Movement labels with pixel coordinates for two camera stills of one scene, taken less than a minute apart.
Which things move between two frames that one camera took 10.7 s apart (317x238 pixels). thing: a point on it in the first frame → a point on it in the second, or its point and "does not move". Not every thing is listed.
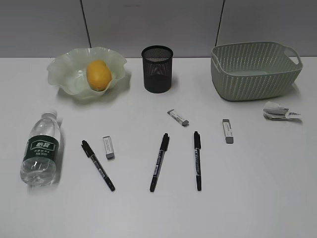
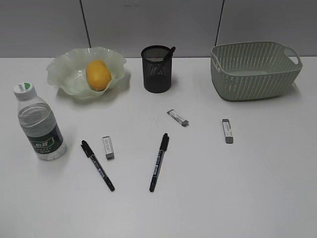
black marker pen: [89, 152] does not move
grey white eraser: [228, 132] does not move
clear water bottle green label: [38, 167] → [39, 123]
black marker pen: [197, 147] → [170, 54]
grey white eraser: [109, 148] does not move
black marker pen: [163, 148] does not move
